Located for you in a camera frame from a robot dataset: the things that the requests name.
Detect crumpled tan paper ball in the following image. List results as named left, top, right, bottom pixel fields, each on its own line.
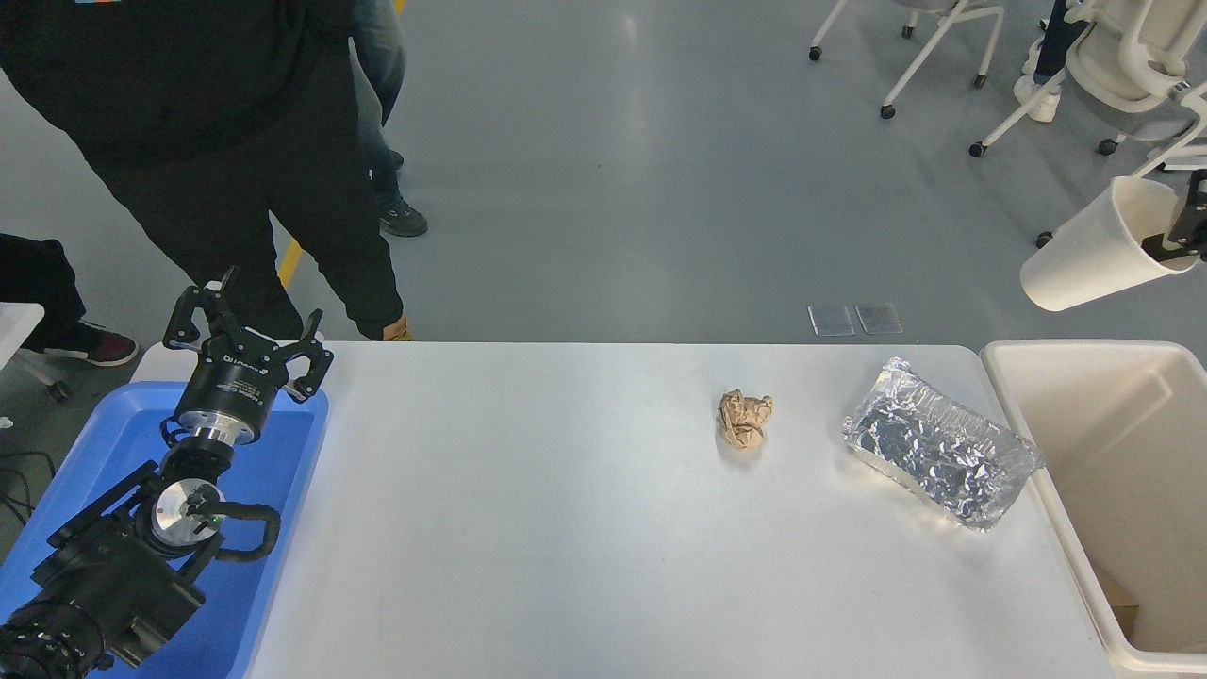
left=717, top=389, right=774, bottom=451

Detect blue plastic tray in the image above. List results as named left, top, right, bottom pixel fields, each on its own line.
left=0, top=380, right=330, bottom=679

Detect silver foil tray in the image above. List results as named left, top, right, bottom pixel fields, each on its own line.
left=842, top=356, right=1046, bottom=534

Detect white side table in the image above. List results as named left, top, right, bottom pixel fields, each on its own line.
left=0, top=302, right=72, bottom=402

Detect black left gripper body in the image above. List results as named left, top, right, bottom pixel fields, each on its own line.
left=177, top=338, right=289, bottom=434

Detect person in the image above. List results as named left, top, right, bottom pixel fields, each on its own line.
left=0, top=234, right=140, bottom=369
left=351, top=0, right=430, bottom=239
left=1014, top=0, right=1092, bottom=124
left=0, top=0, right=416, bottom=342

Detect white paper cup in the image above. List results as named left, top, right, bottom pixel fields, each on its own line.
left=1020, top=176, right=1200, bottom=313

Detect large pale bin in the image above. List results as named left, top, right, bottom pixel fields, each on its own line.
left=981, top=339, right=1207, bottom=676

